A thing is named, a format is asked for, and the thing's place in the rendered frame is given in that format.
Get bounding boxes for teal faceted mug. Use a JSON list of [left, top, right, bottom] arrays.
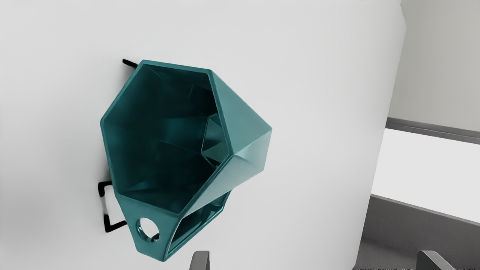
[[100, 60, 273, 263]]

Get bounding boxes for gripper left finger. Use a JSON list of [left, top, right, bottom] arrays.
[[189, 250, 210, 270]]

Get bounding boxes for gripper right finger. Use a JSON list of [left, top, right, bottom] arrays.
[[416, 250, 456, 270]]

